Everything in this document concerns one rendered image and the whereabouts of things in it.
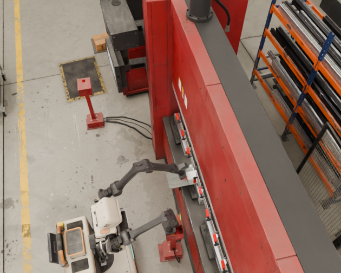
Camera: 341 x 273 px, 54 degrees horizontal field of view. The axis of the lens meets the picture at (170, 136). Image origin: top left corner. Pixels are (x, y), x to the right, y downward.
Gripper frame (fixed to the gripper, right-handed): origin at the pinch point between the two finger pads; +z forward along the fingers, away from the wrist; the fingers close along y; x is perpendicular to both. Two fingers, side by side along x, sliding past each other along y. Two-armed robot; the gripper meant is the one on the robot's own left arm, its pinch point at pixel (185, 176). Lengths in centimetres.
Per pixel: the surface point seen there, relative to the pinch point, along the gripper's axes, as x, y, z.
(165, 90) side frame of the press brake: -13, 86, -23
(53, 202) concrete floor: 179, 54, 20
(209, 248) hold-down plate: 2, -66, 11
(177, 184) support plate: 9.3, -6.0, -2.9
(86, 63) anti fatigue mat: 124, 294, 50
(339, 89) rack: -163, 41, 46
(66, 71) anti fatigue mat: 153, 281, 35
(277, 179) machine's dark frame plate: -79, -78, -104
